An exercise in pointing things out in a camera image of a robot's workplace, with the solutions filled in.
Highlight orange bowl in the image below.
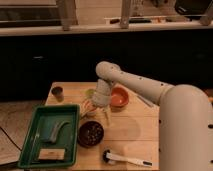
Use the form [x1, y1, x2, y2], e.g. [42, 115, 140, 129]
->
[110, 87, 129, 107]

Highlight light green cup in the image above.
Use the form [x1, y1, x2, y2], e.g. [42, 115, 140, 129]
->
[85, 89, 95, 99]

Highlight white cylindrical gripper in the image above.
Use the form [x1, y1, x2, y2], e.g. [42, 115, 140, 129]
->
[81, 79, 114, 126]

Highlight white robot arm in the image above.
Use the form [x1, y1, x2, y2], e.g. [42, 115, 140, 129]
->
[92, 61, 213, 171]

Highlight tan rectangular sponge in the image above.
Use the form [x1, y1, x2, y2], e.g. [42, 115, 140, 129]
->
[38, 149, 65, 160]

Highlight dark brown cup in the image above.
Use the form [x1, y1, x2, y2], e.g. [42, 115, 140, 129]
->
[51, 86, 64, 102]

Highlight green plastic tray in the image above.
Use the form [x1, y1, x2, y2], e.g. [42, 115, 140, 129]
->
[18, 104, 80, 169]

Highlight white handled dish brush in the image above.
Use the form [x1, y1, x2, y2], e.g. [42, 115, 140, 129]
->
[103, 150, 152, 167]

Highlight cup with orange contents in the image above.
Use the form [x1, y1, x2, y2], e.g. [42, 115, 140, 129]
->
[83, 100, 97, 116]

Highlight dark purple grapes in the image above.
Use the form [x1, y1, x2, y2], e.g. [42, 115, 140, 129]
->
[85, 124, 102, 143]

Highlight dark purple bowl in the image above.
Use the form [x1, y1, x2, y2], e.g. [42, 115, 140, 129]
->
[78, 121, 104, 148]

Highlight grey curved tool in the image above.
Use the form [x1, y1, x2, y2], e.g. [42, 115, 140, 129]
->
[49, 121, 69, 143]

